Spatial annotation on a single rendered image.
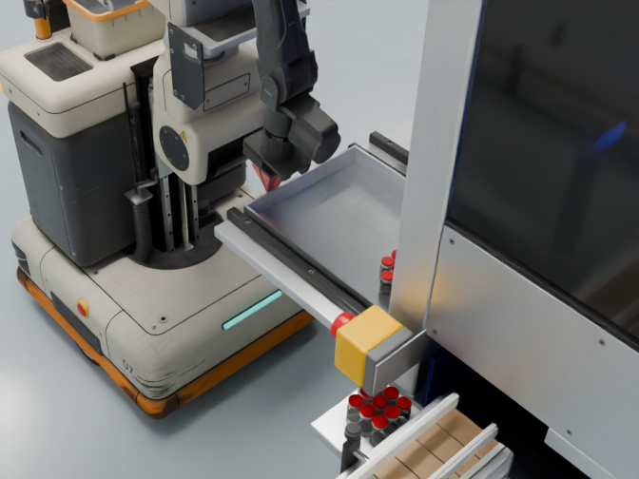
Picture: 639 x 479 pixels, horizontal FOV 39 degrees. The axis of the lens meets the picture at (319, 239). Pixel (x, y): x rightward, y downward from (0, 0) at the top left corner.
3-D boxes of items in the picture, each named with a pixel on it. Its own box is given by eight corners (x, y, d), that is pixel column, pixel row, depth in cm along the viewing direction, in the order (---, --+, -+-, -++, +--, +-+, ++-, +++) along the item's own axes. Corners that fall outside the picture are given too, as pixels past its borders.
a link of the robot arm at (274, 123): (287, 79, 142) (260, 93, 139) (318, 104, 140) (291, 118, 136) (281, 112, 147) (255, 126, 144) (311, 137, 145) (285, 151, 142)
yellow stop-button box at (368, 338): (409, 370, 121) (415, 333, 116) (371, 398, 117) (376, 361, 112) (368, 337, 125) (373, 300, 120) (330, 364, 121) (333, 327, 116)
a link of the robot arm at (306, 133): (304, 48, 138) (261, 71, 134) (358, 90, 134) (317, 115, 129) (296, 107, 147) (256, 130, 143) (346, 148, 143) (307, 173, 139)
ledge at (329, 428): (448, 442, 124) (450, 434, 123) (382, 498, 117) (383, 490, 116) (375, 382, 131) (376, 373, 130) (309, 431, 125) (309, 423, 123)
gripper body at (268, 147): (281, 184, 146) (287, 151, 140) (241, 147, 150) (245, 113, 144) (311, 168, 149) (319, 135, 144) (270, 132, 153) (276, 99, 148)
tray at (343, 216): (500, 257, 149) (504, 240, 147) (391, 335, 136) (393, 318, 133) (353, 160, 167) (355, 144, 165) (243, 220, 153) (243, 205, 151)
